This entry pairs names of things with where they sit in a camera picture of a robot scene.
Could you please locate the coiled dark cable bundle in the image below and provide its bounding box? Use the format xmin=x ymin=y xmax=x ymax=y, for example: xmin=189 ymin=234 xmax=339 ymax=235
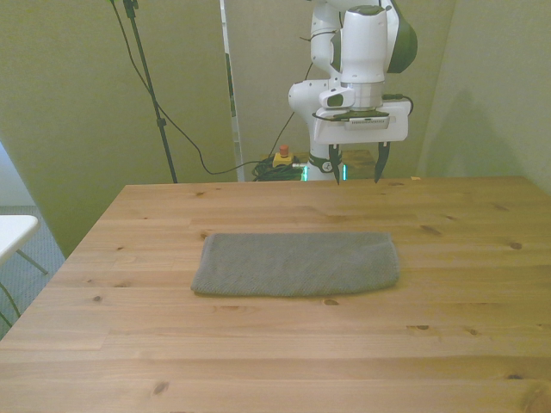
xmin=251 ymin=157 xmax=309 ymax=182

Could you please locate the black tripod stand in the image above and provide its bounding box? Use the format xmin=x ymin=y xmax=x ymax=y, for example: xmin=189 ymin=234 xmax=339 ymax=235
xmin=121 ymin=0 xmax=179 ymax=184

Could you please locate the grey towel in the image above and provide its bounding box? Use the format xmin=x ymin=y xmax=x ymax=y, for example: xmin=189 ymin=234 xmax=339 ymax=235
xmin=190 ymin=231 xmax=402 ymax=299

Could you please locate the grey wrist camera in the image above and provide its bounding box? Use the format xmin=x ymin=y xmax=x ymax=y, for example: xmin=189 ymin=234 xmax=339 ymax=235
xmin=330 ymin=109 xmax=397 ymax=132

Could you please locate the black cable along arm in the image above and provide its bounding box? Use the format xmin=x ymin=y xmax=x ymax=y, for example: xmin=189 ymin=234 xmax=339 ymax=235
xmin=274 ymin=28 xmax=415 ymax=158

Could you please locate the black tripod cable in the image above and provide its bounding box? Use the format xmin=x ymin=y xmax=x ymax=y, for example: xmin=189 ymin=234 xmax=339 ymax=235
xmin=108 ymin=0 xmax=260 ymax=176

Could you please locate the white folding table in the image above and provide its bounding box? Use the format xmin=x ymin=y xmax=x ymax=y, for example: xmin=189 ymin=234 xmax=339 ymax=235
xmin=0 ymin=214 xmax=50 ymax=277

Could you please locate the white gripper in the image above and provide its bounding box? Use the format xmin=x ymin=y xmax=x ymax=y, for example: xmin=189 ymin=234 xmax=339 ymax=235
xmin=312 ymin=99 xmax=411 ymax=187

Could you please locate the white upright panel frame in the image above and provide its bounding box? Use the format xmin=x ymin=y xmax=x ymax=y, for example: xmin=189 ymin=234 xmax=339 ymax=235
xmin=219 ymin=0 xmax=246 ymax=182

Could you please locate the yellow emergency stop box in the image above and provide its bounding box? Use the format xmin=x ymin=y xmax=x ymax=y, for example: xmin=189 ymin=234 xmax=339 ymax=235
xmin=271 ymin=145 xmax=297 ymax=170

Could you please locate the dark floor cable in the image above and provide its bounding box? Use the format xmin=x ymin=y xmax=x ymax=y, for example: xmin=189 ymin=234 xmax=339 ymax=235
xmin=0 ymin=280 xmax=22 ymax=329

